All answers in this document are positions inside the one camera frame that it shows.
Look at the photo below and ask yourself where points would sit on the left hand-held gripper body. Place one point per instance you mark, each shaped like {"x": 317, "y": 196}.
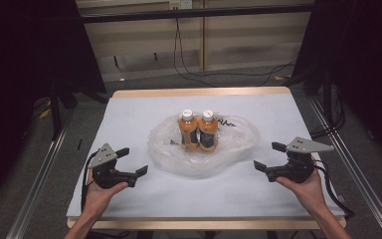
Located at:
{"x": 107, "y": 172}

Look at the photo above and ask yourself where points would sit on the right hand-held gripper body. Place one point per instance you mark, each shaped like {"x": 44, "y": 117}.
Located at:
{"x": 295, "y": 166}

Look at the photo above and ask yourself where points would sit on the clear plastic bag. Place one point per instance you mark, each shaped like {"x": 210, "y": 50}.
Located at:
{"x": 238, "y": 139}

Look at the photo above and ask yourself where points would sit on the orange juice bottle white cap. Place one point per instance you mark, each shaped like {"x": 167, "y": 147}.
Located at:
{"x": 188, "y": 132}
{"x": 208, "y": 132}

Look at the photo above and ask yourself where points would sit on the person's left hand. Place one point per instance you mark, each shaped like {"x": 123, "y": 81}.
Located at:
{"x": 97, "y": 199}

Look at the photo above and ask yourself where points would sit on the person's right hand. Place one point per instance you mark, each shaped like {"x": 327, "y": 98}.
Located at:
{"x": 306, "y": 192}

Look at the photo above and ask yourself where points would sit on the small black stick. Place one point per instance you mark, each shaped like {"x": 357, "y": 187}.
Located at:
{"x": 80, "y": 144}

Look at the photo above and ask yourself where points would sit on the white table cover sheet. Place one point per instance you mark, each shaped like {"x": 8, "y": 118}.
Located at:
{"x": 129, "y": 113}

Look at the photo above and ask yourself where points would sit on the black metal stand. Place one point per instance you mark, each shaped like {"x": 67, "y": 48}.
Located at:
{"x": 55, "y": 113}
{"x": 326, "y": 96}

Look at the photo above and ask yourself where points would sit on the yellow floor tape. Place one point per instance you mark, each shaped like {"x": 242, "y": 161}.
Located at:
{"x": 44, "y": 113}

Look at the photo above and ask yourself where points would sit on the black curtain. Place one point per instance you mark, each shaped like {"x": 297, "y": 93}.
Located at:
{"x": 361, "y": 49}
{"x": 20, "y": 66}

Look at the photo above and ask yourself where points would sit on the black horizontal bar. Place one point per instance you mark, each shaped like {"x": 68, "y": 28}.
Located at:
{"x": 195, "y": 13}

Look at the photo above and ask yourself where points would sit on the aluminium floor rail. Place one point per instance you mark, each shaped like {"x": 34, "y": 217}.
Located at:
{"x": 36, "y": 186}
{"x": 361, "y": 179}

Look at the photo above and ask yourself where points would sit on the white wall socket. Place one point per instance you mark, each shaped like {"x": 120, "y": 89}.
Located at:
{"x": 180, "y": 4}

